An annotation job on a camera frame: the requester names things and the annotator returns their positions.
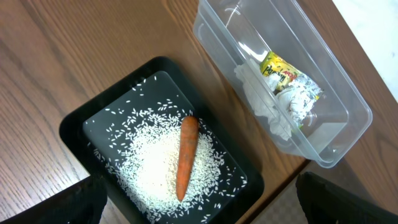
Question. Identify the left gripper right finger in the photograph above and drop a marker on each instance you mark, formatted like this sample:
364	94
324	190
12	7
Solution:
325	202

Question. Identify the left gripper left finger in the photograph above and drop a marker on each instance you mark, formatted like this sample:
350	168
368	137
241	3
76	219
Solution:
83	202

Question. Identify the white rice pile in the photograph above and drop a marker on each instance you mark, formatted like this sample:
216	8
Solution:
148	171

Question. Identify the white tissue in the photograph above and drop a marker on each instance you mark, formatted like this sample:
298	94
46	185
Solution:
259	101

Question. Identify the orange carrot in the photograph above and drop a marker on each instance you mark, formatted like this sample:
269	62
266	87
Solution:
188	145

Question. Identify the green yellow snack wrapper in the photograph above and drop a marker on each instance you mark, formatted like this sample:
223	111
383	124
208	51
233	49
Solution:
288	75

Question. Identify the brown serving tray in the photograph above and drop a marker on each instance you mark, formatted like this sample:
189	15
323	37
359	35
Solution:
286	208

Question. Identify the black shallow tray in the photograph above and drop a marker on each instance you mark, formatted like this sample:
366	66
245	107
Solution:
98	132

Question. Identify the clear plastic bin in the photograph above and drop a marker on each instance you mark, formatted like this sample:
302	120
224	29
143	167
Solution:
233	32

